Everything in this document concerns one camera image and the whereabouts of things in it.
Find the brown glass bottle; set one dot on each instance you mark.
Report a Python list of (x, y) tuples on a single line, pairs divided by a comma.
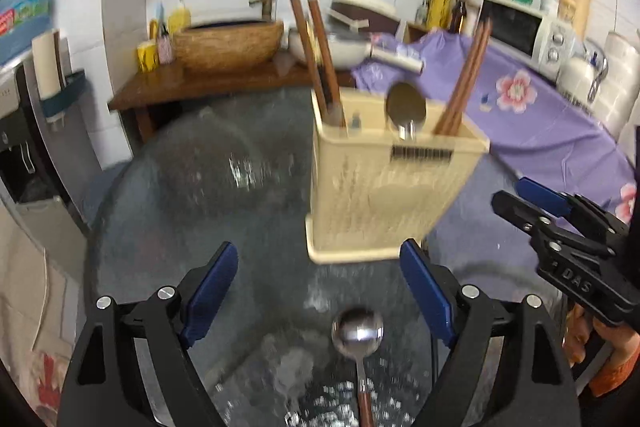
[(458, 14)]

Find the white kettle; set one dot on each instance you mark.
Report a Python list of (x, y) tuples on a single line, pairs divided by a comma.
[(575, 79)]

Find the teal cup holder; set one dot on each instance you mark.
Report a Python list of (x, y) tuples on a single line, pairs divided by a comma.
[(67, 99)]

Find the bamboo faucet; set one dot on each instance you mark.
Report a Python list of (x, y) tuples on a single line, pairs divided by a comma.
[(265, 2)]

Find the small wooden box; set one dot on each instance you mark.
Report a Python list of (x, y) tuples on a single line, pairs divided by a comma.
[(415, 32)]

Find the yellow dish soap bottle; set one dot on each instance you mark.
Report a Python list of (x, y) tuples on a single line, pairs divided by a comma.
[(179, 19)]

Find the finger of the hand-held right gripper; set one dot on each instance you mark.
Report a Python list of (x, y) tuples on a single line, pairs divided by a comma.
[(520, 213), (542, 197)]

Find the paper cup stack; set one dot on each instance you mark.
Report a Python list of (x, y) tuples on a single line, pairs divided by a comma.
[(47, 62)]

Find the large steel spoon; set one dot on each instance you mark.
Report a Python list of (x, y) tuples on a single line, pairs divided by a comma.
[(406, 104)]

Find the brown wooden chopstick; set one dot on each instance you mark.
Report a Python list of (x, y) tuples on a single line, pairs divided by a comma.
[(477, 72), (466, 72)]

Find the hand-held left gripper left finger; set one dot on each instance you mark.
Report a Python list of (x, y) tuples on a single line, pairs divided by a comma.
[(210, 292)]

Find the wooden basin sink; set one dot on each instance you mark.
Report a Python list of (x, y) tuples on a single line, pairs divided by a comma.
[(227, 47)]

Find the brown chopsticks pair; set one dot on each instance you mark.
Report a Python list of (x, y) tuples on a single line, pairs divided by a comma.
[(305, 47)]

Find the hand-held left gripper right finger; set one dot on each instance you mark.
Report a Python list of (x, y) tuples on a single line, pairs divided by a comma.
[(427, 292)]

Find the cream perforated utensil holder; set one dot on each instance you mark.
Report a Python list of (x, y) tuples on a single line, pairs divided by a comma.
[(360, 197)]

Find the person's right hand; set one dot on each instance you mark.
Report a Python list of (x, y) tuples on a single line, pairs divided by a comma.
[(577, 337)]

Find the purple floral cloth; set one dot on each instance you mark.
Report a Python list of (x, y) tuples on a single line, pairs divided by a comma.
[(550, 132)]

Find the water dispenser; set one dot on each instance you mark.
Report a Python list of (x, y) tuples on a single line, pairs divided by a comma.
[(35, 167)]

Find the white and brown rice cooker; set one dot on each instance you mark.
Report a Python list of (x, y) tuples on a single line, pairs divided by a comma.
[(365, 9)]

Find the white paper rolls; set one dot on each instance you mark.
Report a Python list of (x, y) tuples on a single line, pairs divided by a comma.
[(622, 82)]

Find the pink bottle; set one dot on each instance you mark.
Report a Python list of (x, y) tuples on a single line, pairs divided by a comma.
[(166, 49)]

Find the white microwave oven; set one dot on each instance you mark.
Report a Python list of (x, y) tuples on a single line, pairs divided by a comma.
[(520, 32)]

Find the wooden counter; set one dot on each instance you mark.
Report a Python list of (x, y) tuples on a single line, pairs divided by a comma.
[(200, 84)]

